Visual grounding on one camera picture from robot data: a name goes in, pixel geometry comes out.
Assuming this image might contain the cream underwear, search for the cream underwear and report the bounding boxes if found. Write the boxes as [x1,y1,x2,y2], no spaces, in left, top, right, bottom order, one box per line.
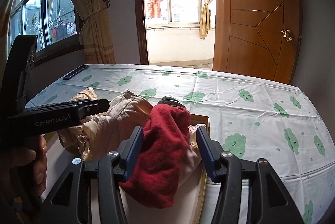
[58,89,155,162]

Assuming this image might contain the black phone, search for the black phone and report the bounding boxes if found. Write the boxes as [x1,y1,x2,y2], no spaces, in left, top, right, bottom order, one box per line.
[63,66,87,81]

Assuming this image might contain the tied beige curtain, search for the tied beige curtain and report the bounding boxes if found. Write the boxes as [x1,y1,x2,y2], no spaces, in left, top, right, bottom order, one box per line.
[61,0,117,65]

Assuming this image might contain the person's left hand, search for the person's left hand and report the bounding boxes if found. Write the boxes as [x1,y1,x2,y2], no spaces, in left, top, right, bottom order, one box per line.
[0,136,48,214]

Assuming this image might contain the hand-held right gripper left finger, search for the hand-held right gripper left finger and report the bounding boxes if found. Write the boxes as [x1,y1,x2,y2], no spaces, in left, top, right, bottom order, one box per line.
[39,125,144,224]

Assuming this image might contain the brown wooden door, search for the brown wooden door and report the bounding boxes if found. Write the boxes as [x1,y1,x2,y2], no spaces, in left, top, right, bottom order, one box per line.
[213,0,300,84]

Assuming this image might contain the wooden door frame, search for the wooden door frame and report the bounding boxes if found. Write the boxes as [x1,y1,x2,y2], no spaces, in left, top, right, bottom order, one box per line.
[133,0,149,65]

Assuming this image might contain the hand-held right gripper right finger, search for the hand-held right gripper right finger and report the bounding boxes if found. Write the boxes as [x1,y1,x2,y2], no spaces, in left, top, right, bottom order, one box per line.
[196,127,304,224]

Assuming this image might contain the brass door knob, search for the brass door knob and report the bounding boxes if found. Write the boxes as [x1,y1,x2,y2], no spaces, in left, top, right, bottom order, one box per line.
[281,29,294,41]

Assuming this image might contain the red underwear with grey band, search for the red underwear with grey band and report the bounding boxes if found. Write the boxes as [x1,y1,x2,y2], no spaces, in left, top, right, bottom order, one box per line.
[119,95,193,209]

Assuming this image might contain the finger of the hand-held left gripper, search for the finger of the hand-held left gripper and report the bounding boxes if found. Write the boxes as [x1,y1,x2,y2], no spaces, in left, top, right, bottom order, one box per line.
[77,99,110,120]
[67,99,93,107]

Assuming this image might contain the sliding glass window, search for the sliding glass window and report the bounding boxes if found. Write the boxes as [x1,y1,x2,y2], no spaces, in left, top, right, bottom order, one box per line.
[8,0,80,57]

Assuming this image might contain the shallow cardboard box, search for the shallow cardboard box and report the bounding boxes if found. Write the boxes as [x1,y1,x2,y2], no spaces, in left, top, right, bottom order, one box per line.
[42,114,210,224]

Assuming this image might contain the clothes on outdoor line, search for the clothes on outdoor line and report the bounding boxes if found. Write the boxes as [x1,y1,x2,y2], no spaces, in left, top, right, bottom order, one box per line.
[48,15,77,39]

